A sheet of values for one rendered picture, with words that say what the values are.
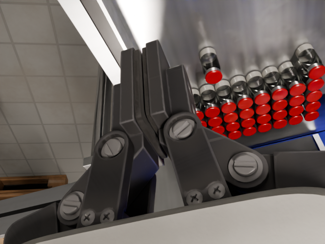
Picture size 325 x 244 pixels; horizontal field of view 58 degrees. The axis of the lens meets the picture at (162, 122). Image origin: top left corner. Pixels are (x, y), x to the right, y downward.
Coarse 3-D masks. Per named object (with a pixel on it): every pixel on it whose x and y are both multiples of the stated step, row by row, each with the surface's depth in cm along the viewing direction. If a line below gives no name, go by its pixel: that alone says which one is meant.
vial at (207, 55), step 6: (204, 48) 37; (210, 48) 37; (204, 54) 36; (210, 54) 36; (216, 54) 37; (204, 60) 36; (210, 60) 35; (216, 60) 36; (204, 66) 36; (210, 66) 35; (216, 66) 35; (204, 72) 36
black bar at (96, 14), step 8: (80, 0) 29; (88, 0) 29; (96, 0) 29; (88, 8) 30; (96, 8) 30; (96, 16) 31; (104, 16) 31; (96, 24) 31; (104, 24) 31; (104, 32) 32; (112, 32) 32; (104, 40) 33; (112, 40) 33; (112, 48) 34; (120, 48) 34
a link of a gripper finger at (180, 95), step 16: (144, 48) 12; (160, 48) 12; (144, 64) 11; (160, 64) 11; (144, 80) 11; (160, 80) 10; (176, 80) 11; (160, 96) 10; (176, 96) 11; (192, 96) 12; (160, 112) 9; (176, 112) 10; (192, 112) 10; (160, 128) 10; (224, 144) 9; (240, 144) 9; (224, 160) 8; (240, 160) 8; (256, 160) 8; (224, 176) 8; (240, 176) 8; (256, 176) 8
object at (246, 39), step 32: (128, 0) 32; (160, 0) 32; (192, 0) 32; (224, 0) 32; (256, 0) 33; (288, 0) 33; (320, 0) 33; (128, 32) 35; (160, 32) 35; (192, 32) 35; (224, 32) 36; (256, 32) 36; (288, 32) 36; (320, 32) 37; (192, 64) 39; (224, 64) 40; (256, 64) 40
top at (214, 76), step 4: (208, 72) 35; (212, 72) 34; (216, 72) 34; (220, 72) 35; (208, 76) 35; (212, 76) 35; (216, 76) 35; (220, 76) 35; (208, 80) 35; (212, 80) 35; (216, 80) 35; (220, 80) 35
